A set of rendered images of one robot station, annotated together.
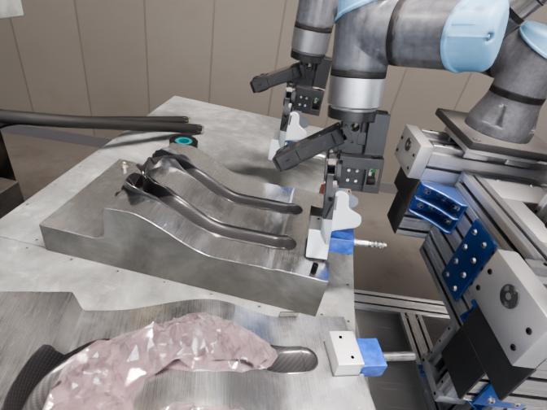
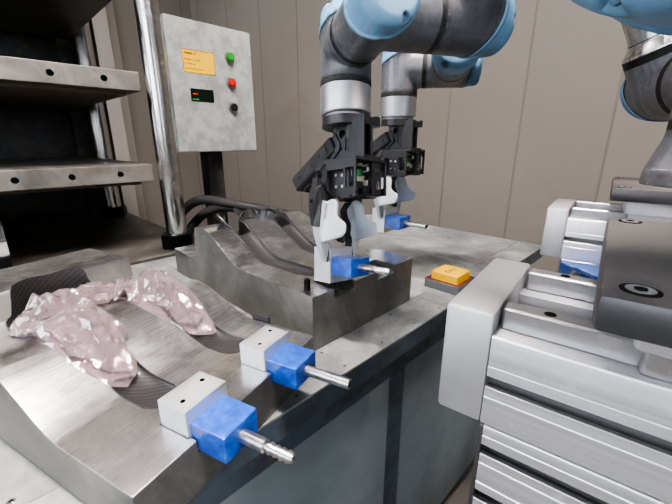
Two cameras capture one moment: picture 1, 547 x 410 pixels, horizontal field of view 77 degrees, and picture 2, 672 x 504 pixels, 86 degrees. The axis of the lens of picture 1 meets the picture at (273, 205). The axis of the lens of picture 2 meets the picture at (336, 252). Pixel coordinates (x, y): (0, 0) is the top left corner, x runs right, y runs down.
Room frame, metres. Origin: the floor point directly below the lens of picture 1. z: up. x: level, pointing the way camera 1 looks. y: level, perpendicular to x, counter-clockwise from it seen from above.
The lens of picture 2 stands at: (0.06, -0.45, 1.11)
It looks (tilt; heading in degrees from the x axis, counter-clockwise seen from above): 17 degrees down; 41
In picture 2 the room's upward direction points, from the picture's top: straight up
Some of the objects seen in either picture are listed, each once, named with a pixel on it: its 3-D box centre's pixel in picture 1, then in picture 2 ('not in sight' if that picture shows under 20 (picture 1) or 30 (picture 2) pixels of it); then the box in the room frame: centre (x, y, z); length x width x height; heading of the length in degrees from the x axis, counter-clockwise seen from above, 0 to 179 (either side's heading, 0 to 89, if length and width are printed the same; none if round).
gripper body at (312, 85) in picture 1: (305, 82); (399, 149); (0.76, -0.02, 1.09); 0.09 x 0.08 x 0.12; 86
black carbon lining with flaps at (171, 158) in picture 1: (211, 195); (280, 236); (0.53, 0.12, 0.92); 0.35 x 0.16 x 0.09; 86
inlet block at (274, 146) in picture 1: (298, 150); (401, 221); (0.76, -0.03, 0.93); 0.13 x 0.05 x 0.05; 86
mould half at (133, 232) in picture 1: (203, 211); (280, 255); (0.54, 0.13, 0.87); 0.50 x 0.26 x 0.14; 86
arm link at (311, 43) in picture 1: (310, 41); (398, 109); (0.76, -0.01, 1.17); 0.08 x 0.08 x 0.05
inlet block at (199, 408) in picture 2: not in sight; (233, 431); (0.19, -0.21, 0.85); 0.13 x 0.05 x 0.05; 104
